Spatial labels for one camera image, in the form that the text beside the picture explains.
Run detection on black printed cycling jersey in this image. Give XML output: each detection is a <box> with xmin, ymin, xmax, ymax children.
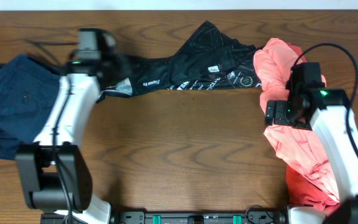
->
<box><xmin>98</xmin><ymin>21</ymin><xmax>261</xmax><ymax>101</ymax></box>

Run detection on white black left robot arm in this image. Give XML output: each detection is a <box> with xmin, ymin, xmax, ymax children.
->
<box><xmin>15</xmin><ymin>28</ymin><xmax>131</xmax><ymax>223</ymax></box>

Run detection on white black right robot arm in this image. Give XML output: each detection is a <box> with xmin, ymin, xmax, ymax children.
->
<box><xmin>265</xmin><ymin>62</ymin><xmax>358</xmax><ymax>223</ymax></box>

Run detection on pink crumpled garment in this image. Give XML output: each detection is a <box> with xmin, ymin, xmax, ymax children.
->
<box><xmin>254</xmin><ymin>38</ymin><xmax>339</xmax><ymax>203</ymax></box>

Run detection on red garment under pink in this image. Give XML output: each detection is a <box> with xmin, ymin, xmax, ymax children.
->
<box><xmin>286</xmin><ymin>166</ymin><xmax>340</xmax><ymax>213</ymax></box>

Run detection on folded navy blue trousers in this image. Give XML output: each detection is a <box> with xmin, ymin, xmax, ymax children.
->
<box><xmin>0</xmin><ymin>54</ymin><xmax>60</xmax><ymax>160</ymax></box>

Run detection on black mounting rail with clamps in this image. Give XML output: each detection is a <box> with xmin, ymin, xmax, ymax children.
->
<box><xmin>107</xmin><ymin>205</ymin><xmax>288</xmax><ymax>224</ymax></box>

